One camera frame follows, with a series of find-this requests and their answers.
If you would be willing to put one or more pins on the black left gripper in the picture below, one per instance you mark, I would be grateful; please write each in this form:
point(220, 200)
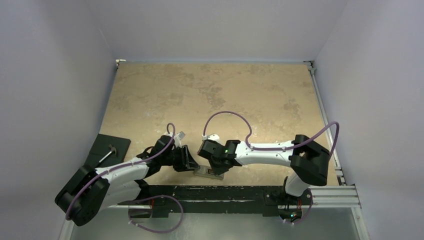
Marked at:
point(186, 159)

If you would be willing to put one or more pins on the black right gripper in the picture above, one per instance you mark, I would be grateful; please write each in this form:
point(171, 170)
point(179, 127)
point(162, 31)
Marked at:
point(215, 164)

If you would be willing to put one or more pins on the white universal AC remote control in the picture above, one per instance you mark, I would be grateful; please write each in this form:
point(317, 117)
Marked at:
point(207, 172)

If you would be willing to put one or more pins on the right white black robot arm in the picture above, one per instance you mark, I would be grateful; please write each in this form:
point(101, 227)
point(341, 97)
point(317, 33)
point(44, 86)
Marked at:
point(308, 159)

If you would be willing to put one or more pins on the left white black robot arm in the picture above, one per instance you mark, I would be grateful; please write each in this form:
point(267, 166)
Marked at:
point(91, 190)

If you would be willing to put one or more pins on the metal hammer tool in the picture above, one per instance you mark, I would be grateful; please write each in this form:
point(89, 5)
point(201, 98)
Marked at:
point(112, 151)

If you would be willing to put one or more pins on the black mat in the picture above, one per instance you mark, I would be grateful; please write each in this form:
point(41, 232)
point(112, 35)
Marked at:
point(100, 147)

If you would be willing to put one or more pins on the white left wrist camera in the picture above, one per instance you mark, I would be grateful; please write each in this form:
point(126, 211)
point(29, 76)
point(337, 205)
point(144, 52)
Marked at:
point(180, 136)

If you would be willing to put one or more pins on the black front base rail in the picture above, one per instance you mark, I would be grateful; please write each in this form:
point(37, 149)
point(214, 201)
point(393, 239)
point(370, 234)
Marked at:
point(268, 201)

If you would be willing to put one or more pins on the aluminium frame rail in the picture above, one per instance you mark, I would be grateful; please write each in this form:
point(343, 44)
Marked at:
point(356, 210)

